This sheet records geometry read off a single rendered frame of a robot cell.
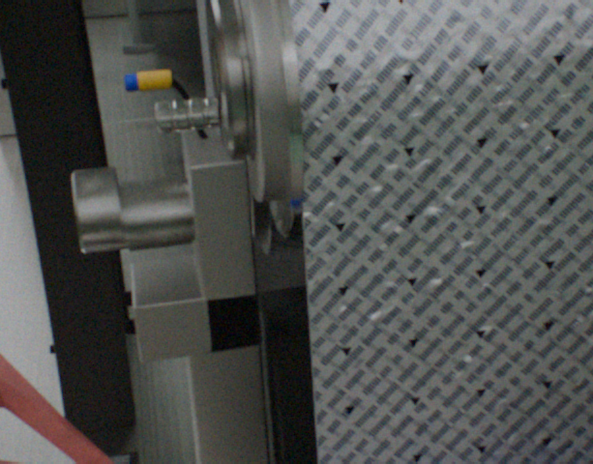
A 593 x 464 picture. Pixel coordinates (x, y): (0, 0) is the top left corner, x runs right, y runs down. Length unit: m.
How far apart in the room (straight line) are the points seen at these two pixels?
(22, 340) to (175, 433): 0.21
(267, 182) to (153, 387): 0.49
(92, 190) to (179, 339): 0.08
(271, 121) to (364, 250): 0.07
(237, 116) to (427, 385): 0.14
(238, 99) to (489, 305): 0.14
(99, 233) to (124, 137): 0.94
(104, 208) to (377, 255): 0.14
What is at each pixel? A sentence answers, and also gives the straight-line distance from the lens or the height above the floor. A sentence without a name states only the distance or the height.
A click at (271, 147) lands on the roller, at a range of 0.46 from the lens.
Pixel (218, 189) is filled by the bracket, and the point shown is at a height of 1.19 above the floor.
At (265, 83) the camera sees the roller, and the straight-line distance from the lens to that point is 0.45.
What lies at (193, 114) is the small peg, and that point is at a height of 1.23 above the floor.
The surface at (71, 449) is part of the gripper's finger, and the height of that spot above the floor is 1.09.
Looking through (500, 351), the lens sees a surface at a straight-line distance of 0.52.
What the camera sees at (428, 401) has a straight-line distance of 0.52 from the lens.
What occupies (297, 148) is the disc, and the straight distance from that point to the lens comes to 0.45.
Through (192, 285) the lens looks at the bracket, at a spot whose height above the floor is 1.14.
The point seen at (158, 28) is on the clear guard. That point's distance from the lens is 1.51.
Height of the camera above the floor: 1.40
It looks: 25 degrees down
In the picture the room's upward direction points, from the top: 4 degrees counter-clockwise
